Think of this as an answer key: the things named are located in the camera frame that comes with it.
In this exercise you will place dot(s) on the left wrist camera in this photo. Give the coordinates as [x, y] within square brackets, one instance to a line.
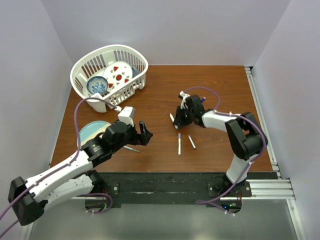
[126, 115]

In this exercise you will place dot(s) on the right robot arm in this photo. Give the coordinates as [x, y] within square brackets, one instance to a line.
[246, 138]

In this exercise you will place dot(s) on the blue white patterned bowl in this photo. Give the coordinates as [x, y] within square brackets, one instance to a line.
[97, 85]

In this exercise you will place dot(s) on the thin white blue-end pen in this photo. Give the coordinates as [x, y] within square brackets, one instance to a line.
[192, 142]

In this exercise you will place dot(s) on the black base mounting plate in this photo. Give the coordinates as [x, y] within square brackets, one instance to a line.
[160, 188]

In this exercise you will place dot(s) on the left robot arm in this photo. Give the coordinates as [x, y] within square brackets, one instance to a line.
[74, 176]

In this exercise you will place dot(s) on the aluminium frame rail right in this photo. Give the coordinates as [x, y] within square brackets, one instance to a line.
[265, 120]

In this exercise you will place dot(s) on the grey green pen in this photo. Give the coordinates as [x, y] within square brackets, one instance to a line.
[131, 149]

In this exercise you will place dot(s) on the blue rimmed plate behind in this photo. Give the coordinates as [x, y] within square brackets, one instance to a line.
[135, 71]

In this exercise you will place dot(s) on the white watermelon pattern plate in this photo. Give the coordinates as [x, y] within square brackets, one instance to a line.
[117, 74]

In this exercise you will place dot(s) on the white purple-tip marker pen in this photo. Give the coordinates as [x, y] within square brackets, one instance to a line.
[179, 148]

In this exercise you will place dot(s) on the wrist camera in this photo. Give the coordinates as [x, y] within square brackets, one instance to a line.
[126, 115]
[183, 96]

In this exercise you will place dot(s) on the white green-end marker pen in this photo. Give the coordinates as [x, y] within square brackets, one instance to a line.
[171, 117]

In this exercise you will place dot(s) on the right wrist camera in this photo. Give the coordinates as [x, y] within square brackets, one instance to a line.
[183, 96]

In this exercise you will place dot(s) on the white plastic dish basket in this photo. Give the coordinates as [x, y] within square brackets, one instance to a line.
[94, 64]

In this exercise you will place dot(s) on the light blue plate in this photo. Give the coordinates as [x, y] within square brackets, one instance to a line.
[90, 130]

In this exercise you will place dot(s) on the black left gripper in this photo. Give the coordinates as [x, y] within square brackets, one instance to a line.
[140, 139]

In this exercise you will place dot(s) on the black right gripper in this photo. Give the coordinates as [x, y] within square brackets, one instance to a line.
[179, 121]

